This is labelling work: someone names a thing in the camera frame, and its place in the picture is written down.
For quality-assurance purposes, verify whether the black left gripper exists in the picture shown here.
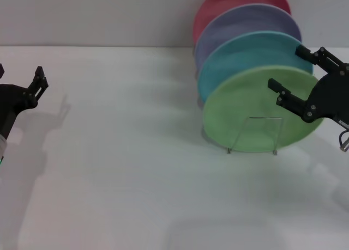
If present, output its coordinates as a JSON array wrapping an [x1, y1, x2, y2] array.
[[0, 63, 50, 138]]

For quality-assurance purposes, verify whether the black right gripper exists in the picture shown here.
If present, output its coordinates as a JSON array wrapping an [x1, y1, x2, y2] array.
[[267, 45, 349, 129]]

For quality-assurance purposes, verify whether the green plastic plate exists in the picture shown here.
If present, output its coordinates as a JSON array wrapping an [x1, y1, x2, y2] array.
[[202, 66, 326, 154]]

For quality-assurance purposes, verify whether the blue plastic plate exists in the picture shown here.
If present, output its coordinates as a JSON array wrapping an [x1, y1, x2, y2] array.
[[197, 31, 315, 105]]

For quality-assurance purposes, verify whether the purple plastic plate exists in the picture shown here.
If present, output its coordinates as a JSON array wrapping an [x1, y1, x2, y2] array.
[[194, 4, 303, 70]]

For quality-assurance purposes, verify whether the red plastic plate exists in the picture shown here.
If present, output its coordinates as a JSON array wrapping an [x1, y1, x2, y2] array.
[[192, 0, 292, 48]]

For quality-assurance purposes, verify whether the chrome wire plate rack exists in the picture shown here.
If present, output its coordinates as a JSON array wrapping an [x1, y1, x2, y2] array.
[[226, 116, 285, 156]]

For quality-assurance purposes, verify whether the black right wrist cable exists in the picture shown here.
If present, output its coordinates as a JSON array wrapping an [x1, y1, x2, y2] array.
[[338, 127, 349, 153]]

